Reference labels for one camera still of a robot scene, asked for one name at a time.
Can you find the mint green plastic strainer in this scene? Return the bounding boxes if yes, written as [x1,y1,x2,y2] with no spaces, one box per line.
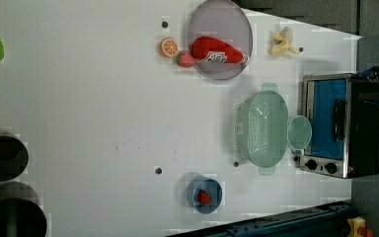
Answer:
[232,83,288,176]

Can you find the red ketchup bottle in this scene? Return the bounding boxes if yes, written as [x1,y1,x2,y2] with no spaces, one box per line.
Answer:
[190,37,250,65]

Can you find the orange slice toy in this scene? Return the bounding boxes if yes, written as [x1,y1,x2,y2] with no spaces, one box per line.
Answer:
[159,38,179,58]

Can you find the blue bowl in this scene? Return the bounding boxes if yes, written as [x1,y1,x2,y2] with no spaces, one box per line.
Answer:
[187,176,223,214]

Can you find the small red strawberry toy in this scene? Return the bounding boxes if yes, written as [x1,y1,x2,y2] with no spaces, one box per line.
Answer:
[197,190,211,205]

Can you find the grey round plate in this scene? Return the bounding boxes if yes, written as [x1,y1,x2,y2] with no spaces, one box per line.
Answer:
[187,0,253,80]

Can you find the mint green cup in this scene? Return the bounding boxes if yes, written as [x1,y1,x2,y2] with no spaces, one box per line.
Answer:
[287,116,312,155]

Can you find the peeled banana toy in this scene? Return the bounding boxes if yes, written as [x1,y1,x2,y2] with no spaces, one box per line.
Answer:
[268,27,301,55]

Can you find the black silver toaster oven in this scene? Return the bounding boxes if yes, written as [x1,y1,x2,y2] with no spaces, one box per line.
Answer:
[299,73,379,179]

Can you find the black cylinder upper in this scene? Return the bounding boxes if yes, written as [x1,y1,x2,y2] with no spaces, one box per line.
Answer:
[0,135,29,182]

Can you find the black cylinder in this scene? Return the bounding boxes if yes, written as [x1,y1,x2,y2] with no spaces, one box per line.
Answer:
[0,182,47,237]
[0,135,29,182]

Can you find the black cylinder lower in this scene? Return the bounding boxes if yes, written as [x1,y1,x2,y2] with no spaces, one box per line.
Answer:
[0,182,47,237]

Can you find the yellow red button box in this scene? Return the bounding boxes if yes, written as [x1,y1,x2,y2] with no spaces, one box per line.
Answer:
[347,216,374,237]

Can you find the blue metal frame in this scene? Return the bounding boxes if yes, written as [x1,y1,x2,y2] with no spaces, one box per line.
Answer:
[169,201,357,237]

